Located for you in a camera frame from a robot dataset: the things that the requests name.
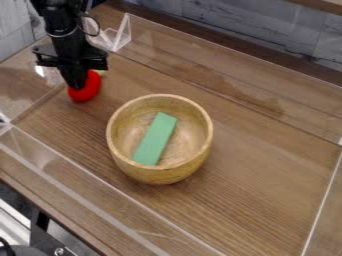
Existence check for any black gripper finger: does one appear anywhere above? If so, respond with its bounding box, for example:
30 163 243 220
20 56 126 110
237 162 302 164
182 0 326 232
60 67 87 90

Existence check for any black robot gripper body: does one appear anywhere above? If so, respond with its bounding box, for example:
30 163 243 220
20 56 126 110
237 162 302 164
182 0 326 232
32 28 108 70

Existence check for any red plush strawberry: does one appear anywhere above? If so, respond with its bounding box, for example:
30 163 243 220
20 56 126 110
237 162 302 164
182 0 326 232
67 70 103 103

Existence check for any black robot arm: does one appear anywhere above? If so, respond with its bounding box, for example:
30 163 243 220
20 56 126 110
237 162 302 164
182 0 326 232
31 0 108 90

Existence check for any wooden bowl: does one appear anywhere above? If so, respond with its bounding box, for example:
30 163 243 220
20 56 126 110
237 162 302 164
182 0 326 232
106 94 214 185

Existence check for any green rectangular block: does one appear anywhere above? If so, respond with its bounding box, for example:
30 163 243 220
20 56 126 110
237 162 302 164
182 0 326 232
132 112 178 166

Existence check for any black table leg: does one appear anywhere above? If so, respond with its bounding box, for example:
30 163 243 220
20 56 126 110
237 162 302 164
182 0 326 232
34 210 50 232

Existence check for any black cable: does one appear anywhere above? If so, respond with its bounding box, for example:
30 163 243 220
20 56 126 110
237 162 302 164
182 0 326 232
79 11 102 38

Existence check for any clear acrylic tray enclosure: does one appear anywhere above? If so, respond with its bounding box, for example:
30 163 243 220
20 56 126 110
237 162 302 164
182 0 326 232
0 11 342 256

